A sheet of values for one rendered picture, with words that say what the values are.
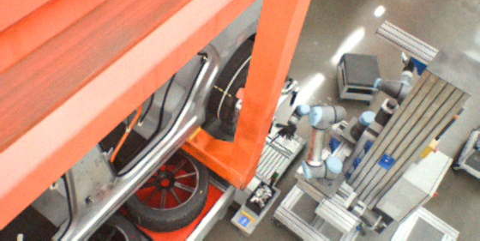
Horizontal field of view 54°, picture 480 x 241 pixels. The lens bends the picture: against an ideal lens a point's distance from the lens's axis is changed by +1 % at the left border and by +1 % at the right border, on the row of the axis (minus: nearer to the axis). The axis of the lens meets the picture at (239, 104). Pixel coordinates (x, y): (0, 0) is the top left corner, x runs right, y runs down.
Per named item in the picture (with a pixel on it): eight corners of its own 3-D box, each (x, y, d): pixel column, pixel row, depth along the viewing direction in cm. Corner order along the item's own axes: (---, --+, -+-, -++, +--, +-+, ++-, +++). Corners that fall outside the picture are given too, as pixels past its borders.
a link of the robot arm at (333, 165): (340, 178, 321) (346, 169, 310) (321, 180, 318) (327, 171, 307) (335, 163, 327) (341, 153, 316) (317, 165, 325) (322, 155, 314)
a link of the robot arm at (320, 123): (326, 180, 315) (338, 111, 287) (304, 183, 312) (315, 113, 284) (320, 169, 325) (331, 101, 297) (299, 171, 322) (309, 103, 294)
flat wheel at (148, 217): (145, 144, 392) (143, 129, 372) (219, 171, 385) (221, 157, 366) (106, 214, 354) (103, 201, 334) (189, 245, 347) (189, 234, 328)
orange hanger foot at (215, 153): (185, 128, 376) (187, 103, 348) (238, 165, 362) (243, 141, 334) (171, 141, 367) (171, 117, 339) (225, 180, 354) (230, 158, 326)
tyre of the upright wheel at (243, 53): (233, 94, 414) (261, 30, 379) (255, 109, 408) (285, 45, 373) (192, 122, 360) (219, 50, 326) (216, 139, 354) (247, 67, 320)
